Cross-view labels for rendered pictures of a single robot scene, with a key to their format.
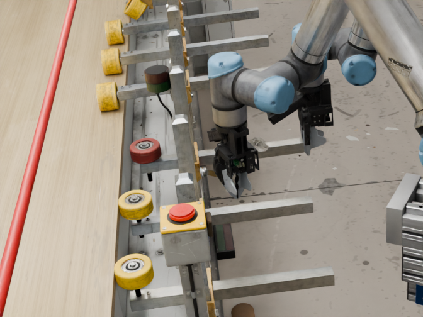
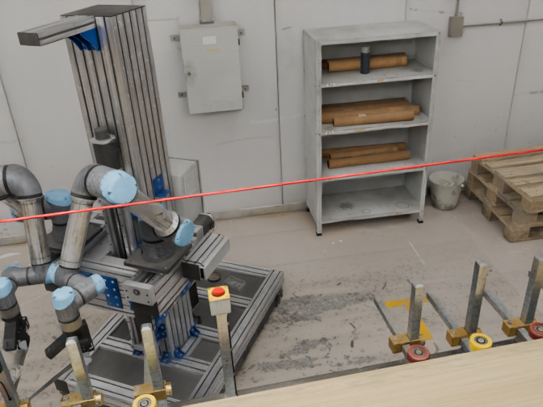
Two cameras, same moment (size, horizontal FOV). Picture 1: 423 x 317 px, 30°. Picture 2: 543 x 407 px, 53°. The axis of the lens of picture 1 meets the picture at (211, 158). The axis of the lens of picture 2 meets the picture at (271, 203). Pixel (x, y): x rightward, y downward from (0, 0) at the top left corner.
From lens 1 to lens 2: 194 cm
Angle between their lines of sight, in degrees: 83
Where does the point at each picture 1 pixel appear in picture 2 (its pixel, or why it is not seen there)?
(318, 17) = (82, 238)
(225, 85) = (77, 301)
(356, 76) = not seen: hidden behind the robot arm
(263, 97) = (100, 286)
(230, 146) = (82, 336)
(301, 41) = (75, 258)
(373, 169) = not seen: outside the picture
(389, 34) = (153, 205)
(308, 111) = (22, 327)
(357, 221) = not seen: outside the picture
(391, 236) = (153, 300)
